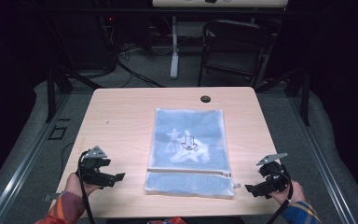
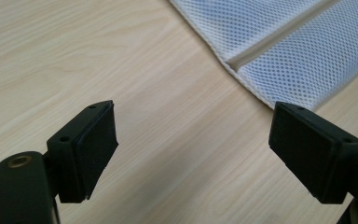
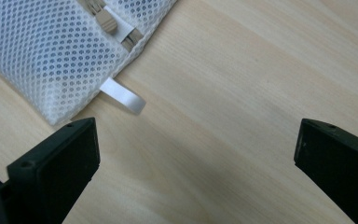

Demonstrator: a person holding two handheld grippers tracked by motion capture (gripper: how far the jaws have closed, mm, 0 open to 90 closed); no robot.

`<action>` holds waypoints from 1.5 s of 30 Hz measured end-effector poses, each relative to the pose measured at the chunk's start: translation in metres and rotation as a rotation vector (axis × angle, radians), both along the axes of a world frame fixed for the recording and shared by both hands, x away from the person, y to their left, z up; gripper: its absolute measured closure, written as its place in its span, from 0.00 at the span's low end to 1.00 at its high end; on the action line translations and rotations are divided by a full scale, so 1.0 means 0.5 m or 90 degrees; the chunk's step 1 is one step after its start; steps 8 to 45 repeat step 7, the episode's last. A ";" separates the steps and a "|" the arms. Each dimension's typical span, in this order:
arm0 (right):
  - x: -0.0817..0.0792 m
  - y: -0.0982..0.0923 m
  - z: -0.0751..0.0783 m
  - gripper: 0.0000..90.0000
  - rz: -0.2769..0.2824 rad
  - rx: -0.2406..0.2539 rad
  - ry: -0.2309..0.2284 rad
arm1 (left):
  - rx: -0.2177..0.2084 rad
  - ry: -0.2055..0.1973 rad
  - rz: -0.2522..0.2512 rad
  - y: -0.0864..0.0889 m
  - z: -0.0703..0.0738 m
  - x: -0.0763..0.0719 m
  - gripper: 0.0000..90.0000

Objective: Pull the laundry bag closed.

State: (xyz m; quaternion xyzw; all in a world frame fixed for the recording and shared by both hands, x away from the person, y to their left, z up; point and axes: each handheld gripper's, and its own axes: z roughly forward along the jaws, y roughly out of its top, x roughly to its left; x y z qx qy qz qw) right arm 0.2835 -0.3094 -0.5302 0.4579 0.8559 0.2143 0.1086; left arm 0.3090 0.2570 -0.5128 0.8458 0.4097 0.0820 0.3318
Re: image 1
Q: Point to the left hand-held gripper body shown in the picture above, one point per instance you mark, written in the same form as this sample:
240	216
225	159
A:
93	166

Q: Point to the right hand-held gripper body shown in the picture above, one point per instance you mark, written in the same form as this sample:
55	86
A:
275	179

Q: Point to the blue mesh zipper bag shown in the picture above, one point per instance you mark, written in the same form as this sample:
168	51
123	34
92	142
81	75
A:
188	149

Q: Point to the person's right hand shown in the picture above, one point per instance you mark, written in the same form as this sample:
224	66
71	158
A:
296	193

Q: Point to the person's left hand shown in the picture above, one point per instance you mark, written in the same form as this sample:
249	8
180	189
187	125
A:
74	186

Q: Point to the person's red patterned clothing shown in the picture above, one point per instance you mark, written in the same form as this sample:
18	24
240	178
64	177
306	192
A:
166	221

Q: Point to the black metal stand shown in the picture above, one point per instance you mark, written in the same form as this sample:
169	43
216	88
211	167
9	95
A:
304	93
51	93

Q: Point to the black computer tower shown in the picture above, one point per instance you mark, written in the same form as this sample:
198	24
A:
84	43

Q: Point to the white table leg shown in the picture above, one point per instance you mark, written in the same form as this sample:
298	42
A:
174	49

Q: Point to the black folding chair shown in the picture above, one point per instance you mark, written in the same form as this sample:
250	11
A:
236	37

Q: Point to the aluminium floor rail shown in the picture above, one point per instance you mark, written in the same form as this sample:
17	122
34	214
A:
21	168
323	168

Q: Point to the grey table bracket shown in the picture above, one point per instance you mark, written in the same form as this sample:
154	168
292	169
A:
52	197

